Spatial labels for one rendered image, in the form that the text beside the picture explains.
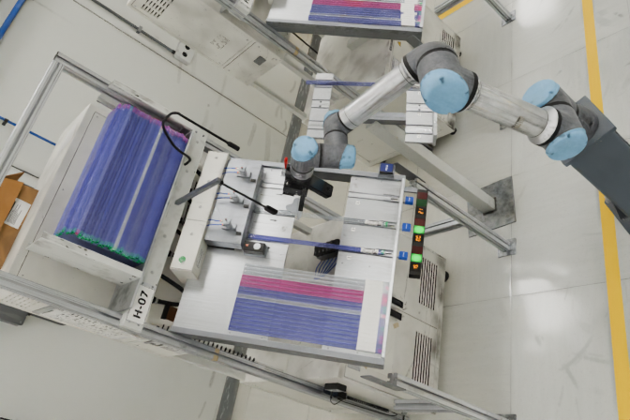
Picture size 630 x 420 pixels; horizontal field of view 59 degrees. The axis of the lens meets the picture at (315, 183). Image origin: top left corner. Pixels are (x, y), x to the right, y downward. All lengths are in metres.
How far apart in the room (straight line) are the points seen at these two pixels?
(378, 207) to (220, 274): 0.61
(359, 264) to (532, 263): 0.87
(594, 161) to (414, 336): 1.01
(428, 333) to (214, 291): 1.00
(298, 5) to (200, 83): 1.63
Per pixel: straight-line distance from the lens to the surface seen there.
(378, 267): 1.95
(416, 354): 2.47
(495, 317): 2.55
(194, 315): 1.98
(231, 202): 2.06
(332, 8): 2.70
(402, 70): 1.65
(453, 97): 1.51
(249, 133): 4.28
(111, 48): 4.01
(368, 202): 2.06
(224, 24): 2.78
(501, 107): 1.61
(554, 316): 2.41
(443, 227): 2.45
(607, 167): 2.06
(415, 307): 2.49
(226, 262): 2.02
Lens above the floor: 2.00
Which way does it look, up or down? 30 degrees down
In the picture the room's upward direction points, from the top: 59 degrees counter-clockwise
